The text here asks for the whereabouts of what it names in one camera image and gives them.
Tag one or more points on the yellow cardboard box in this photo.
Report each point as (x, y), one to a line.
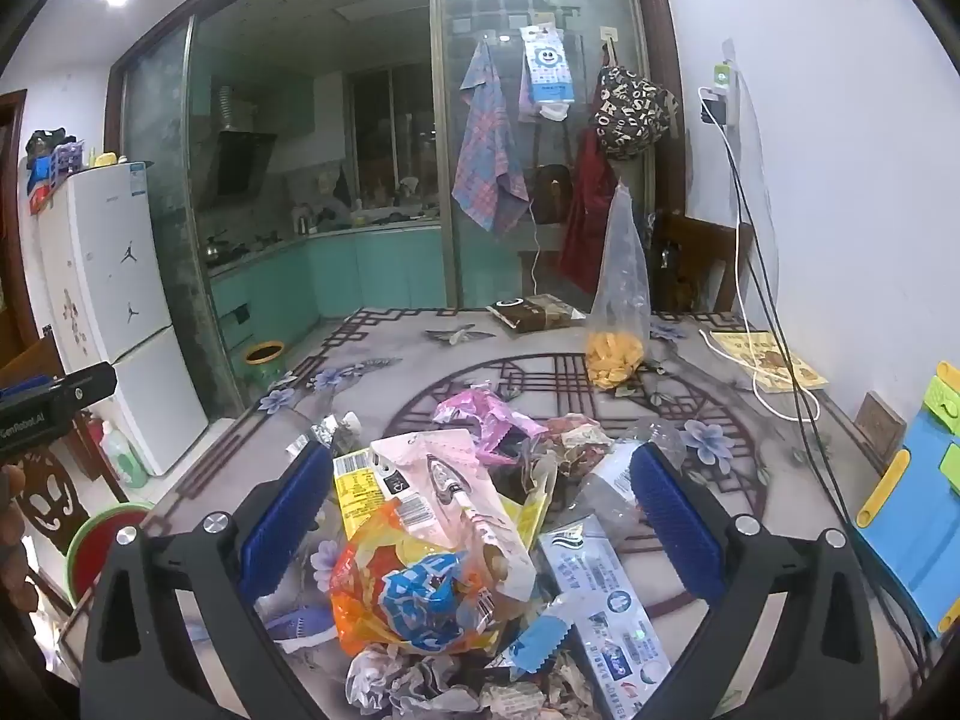
(358, 496)

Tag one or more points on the person's left hand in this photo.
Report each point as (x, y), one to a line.
(15, 570)

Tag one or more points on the green detergent bottle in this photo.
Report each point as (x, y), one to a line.
(122, 457)

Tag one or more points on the red green plastic basin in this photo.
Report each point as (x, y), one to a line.
(89, 547)

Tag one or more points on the brown hanging handbag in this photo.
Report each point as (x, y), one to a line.
(551, 191)

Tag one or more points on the green yellow trash bin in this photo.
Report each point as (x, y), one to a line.
(264, 363)

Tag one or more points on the pale pink eyebrow package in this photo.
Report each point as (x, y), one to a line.
(445, 495)

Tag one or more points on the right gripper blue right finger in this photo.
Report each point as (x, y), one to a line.
(821, 661)

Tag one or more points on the patterned hanging bag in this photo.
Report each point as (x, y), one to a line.
(632, 113)

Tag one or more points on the brown snack package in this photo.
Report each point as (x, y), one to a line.
(536, 314)

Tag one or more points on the red hanging garment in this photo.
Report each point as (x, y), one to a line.
(594, 185)

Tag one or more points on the red white paper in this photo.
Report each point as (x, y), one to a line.
(578, 443)

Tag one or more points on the plaid hanging towel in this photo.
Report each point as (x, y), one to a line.
(489, 184)

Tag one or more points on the white blue milk carton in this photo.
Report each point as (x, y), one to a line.
(624, 652)

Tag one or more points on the clear plastic bottle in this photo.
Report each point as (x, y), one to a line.
(612, 490)

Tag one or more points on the clear bag with orange snacks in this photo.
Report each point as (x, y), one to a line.
(618, 323)

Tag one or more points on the wall charger plug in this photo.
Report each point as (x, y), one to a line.
(720, 101)

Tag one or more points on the blue white hanging package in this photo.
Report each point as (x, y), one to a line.
(547, 90)

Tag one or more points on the teal kitchen cabinets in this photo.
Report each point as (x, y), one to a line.
(281, 293)

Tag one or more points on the orange blue snack bag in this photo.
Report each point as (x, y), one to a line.
(391, 588)

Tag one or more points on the blue plastic toy board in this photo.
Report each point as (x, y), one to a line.
(911, 519)

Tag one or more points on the white printed paper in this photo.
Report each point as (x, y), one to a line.
(386, 682)

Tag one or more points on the blue white torn wrapper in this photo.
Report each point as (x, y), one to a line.
(543, 636)

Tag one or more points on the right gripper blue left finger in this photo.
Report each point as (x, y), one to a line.
(139, 661)

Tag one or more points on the small wooden block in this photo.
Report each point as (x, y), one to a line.
(882, 427)

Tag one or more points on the pink plastic wrapper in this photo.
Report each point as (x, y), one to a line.
(499, 432)

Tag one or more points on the wooden chair at wall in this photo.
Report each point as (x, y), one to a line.
(694, 263)

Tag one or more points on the white refrigerator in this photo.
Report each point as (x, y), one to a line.
(108, 305)

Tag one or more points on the black range hood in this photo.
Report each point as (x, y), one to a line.
(242, 160)

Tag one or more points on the carved dark wooden chair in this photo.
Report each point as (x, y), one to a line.
(50, 500)

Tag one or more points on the yellow booklet on table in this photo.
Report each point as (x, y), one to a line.
(758, 353)

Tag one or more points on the crushed white paper cup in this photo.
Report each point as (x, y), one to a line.
(340, 434)

